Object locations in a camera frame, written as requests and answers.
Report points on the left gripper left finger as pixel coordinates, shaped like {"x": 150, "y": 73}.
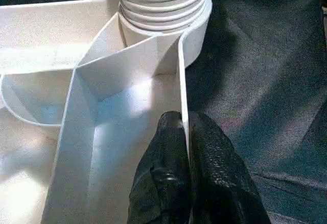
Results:
{"x": 163, "y": 178}

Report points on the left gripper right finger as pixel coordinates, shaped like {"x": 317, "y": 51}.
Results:
{"x": 219, "y": 178}

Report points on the white plastic table top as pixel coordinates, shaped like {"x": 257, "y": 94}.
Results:
{"x": 76, "y": 106}

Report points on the white plastic table leg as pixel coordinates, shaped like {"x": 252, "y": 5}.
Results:
{"x": 161, "y": 4}

